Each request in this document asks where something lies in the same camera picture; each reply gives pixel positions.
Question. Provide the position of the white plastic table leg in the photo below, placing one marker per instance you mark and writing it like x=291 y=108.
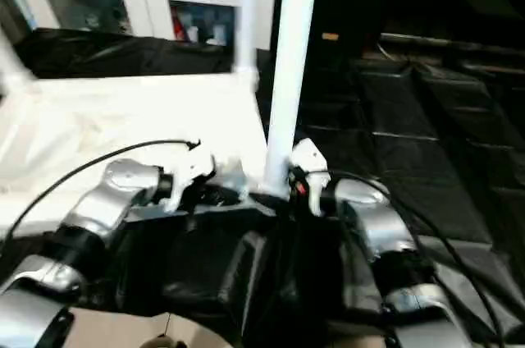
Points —
x=248 y=15
x=12 y=60
x=289 y=56

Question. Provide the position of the white plastic table top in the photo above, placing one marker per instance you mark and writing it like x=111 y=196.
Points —
x=102 y=118

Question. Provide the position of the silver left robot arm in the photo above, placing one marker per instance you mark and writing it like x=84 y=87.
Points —
x=102 y=196

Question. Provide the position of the black plastic mat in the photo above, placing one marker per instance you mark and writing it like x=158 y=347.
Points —
x=430 y=159

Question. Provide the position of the black case with yellow label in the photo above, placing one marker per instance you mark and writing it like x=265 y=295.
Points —
x=330 y=36

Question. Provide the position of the long grey metal bar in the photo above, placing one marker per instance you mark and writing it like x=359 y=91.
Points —
x=443 y=40

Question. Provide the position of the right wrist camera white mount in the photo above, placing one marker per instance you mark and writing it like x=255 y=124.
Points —
x=311 y=159

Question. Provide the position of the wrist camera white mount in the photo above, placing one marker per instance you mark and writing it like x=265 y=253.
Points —
x=311 y=159
x=190 y=167

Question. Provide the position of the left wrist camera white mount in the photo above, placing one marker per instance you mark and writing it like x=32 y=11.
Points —
x=190 y=167

